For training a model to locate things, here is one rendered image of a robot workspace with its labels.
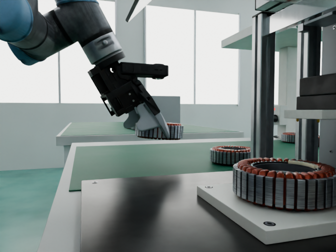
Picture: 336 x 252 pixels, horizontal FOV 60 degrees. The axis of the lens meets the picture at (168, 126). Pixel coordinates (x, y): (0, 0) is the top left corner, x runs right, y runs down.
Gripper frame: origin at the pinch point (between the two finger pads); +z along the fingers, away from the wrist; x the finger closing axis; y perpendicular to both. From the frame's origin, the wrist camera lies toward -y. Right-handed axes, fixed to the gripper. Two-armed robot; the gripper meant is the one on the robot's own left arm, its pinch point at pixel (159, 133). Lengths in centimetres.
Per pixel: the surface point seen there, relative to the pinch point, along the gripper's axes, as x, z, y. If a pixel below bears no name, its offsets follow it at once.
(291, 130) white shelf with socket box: -38, 43, -67
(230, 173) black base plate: 21.2, 7.5, -1.4
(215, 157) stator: 3.5, 11.7, -8.3
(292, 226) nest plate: 45.1, 1.1, 7.1
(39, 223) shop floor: -181, 57, 67
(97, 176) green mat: 5.1, -0.9, 17.1
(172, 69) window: -392, 23, -190
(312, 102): 38.1, -3.1, -7.0
